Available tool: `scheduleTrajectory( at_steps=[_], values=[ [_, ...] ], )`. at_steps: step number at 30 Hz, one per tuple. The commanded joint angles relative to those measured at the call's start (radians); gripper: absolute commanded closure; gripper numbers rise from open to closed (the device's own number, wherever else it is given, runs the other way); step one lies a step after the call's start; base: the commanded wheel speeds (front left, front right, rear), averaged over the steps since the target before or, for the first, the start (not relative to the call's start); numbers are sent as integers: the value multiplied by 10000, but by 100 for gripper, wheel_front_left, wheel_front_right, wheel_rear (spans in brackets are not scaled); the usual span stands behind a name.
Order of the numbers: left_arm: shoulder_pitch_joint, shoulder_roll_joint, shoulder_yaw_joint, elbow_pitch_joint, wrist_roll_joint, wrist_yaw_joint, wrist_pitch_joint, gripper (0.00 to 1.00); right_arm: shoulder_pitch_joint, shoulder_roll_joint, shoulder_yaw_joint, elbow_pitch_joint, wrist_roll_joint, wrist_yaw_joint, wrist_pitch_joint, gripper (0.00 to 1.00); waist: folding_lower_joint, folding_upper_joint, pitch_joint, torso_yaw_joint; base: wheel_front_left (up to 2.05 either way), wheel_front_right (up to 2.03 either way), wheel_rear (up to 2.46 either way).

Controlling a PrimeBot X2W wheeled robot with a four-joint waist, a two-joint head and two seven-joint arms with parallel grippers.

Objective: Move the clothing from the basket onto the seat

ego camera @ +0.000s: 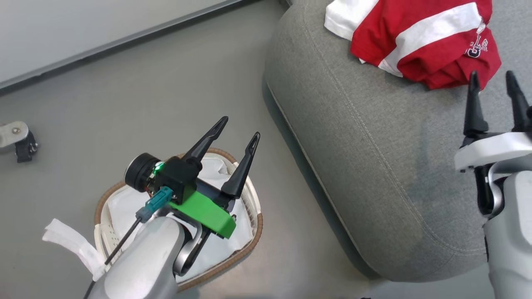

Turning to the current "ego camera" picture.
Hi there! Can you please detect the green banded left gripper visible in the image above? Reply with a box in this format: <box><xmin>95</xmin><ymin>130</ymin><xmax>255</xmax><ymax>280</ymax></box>
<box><xmin>125</xmin><ymin>116</ymin><xmax>261</xmax><ymax>239</ymax></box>

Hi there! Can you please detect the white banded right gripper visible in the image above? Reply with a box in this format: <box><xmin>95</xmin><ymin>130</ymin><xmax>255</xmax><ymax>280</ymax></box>
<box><xmin>454</xmin><ymin>70</ymin><xmax>532</xmax><ymax>173</ymax></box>

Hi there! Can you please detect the red and white jersey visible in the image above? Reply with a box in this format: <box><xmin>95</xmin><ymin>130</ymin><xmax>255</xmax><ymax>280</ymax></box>
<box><xmin>324</xmin><ymin>0</ymin><xmax>502</xmax><ymax>90</ymax></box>

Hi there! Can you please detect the white cloth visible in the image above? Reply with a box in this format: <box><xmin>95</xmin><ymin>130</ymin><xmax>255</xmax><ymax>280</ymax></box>
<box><xmin>42</xmin><ymin>153</ymin><xmax>255</xmax><ymax>283</ymax></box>

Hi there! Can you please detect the grey fabric sofa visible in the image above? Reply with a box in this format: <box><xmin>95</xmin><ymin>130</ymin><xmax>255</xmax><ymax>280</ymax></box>
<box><xmin>263</xmin><ymin>0</ymin><xmax>532</xmax><ymax>283</ymax></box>

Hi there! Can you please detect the white wicker-rimmed laundry basket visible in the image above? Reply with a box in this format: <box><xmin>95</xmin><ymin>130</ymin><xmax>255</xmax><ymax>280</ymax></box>
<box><xmin>94</xmin><ymin>147</ymin><xmax>264</xmax><ymax>291</ymax></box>

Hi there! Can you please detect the black caster wheel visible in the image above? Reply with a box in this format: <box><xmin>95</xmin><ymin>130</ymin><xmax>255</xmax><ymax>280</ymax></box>
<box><xmin>15</xmin><ymin>131</ymin><xmax>39</xmax><ymax>163</ymax></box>

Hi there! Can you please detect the grey metal partition foot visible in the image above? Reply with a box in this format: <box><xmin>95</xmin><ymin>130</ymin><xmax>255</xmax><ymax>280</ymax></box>
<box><xmin>0</xmin><ymin>121</ymin><xmax>29</xmax><ymax>149</ymax></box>

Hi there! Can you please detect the black cable with teal connector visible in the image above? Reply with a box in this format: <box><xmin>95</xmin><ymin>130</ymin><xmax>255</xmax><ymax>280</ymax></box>
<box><xmin>104</xmin><ymin>186</ymin><xmax>173</xmax><ymax>266</ymax></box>

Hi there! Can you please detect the grey partition bottom rail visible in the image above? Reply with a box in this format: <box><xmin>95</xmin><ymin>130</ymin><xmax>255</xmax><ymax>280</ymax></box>
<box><xmin>0</xmin><ymin>0</ymin><xmax>250</xmax><ymax>90</ymax></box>

